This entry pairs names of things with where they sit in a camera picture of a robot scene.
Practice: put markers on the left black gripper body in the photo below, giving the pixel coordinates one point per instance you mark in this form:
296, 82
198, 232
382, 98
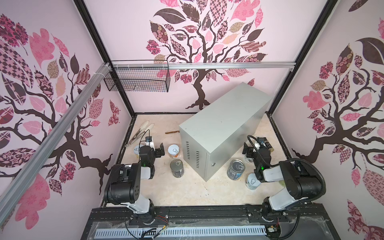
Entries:
157, 151

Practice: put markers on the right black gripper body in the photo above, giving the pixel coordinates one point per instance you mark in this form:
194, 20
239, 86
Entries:
249, 150

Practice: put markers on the dark grey tin can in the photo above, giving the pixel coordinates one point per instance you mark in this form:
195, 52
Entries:
177, 168

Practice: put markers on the blue label tin can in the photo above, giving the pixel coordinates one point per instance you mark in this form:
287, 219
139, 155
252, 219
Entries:
236, 169

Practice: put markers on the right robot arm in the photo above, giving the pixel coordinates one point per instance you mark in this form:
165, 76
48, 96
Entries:
303, 181

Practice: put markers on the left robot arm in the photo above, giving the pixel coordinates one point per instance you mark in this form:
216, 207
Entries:
124, 184

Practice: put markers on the orange label white-lid can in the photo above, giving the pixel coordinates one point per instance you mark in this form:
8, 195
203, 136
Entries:
174, 150

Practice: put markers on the yellow label white-lid can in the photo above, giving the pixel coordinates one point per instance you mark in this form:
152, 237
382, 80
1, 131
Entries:
136, 150

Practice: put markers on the light blue white-lid can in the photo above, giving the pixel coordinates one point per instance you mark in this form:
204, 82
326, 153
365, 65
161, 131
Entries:
252, 182

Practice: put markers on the grey metal cabinet box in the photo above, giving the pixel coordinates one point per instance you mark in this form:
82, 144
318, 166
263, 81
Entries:
213, 135

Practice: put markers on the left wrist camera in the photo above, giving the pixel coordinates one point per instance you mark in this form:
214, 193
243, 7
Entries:
150, 142

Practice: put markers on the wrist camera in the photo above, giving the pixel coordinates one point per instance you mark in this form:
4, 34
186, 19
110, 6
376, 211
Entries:
263, 141
150, 142

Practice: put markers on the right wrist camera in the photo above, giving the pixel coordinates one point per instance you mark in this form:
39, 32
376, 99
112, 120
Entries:
263, 141

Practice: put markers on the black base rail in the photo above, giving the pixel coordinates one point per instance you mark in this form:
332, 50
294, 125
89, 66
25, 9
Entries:
301, 222

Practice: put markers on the white slotted cable duct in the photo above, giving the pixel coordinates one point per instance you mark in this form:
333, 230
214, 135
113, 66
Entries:
179, 233

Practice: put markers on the black wire basket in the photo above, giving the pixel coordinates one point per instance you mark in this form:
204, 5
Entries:
139, 76

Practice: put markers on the aluminium horizontal rail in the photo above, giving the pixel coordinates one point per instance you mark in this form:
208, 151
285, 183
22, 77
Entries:
192, 66

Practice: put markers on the aluminium diagonal rail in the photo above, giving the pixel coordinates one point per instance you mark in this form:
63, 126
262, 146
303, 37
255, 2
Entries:
24, 179

